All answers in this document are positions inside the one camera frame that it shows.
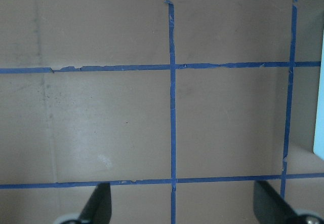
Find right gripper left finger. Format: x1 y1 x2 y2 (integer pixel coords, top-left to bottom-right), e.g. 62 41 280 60
76 182 112 224

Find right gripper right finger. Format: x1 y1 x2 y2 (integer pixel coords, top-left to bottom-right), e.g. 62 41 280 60
253 180 304 224

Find light blue plastic bin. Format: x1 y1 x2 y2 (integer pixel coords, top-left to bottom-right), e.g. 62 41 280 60
313 42 324 160

